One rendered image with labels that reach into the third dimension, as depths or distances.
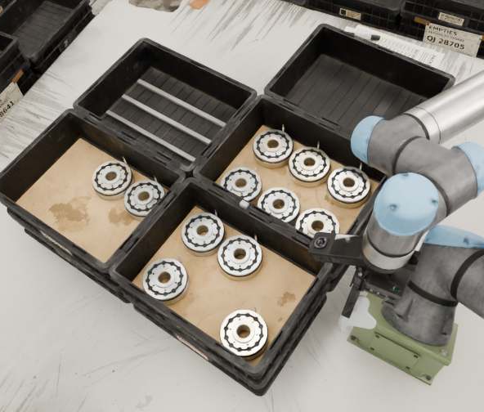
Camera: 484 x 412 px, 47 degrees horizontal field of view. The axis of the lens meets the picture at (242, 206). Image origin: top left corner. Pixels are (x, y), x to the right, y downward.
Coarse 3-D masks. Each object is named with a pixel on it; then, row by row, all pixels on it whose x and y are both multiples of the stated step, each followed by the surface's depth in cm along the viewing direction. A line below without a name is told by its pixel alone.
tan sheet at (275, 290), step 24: (168, 240) 136; (192, 264) 132; (216, 264) 132; (264, 264) 131; (288, 264) 130; (192, 288) 129; (216, 288) 129; (240, 288) 128; (264, 288) 128; (288, 288) 128; (192, 312) 126; (216, 312) 126; (264, 312) 125; (288, 312) 125; (216, 336) 123; (240, 336) 123
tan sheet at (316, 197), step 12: (252, 144) 149; (300, 144) 147; (240, 156) 147; (252, 156) 147; (228, 168) 145; (252, 168) 145; (264, 168) 144; (276, 168) 144; (288, 168) 144; (336, 168) 143; (264, 180) 143; (276, 180) 142; (288, 180) 142; (372, 180) 140; (300, 192) 140; (312, 192) 140; (324, 192) 140; (372, 192) 138; (300, 204) 138; (312, 204) 138; (324, 204) 138; (336, 216) 136; (348, 216) 136; (348, 228) 134
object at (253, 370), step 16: (176, 192) 131; (208, 192) 130; (160, 208) 129; (240, 208) 127; (272, 224) 125; (304, 240) 122; (112, 272) 122; (320, 272) 118; (128, 288) 120; (160, 304) 117; (304, 304) 115; (176, 320) 115; (288, 320) 113; (208, 336) 113; (224, 352) 111; (272, 352) 110; (240, 368) 111; (256, 368) 109
